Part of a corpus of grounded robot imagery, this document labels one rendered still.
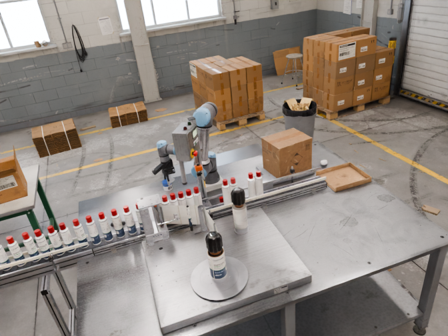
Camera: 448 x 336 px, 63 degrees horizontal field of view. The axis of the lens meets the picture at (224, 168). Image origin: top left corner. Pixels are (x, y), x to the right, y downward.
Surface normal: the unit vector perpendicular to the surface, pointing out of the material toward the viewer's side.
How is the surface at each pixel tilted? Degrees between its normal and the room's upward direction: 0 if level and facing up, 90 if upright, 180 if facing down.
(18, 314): 0
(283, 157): 90
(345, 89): 92
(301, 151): 90
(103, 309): 0
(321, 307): 1
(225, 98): 90
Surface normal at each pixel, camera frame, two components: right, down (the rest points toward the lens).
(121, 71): 0.36, 0.43
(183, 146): -0.28, 0.50
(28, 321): -0.10, -0.87
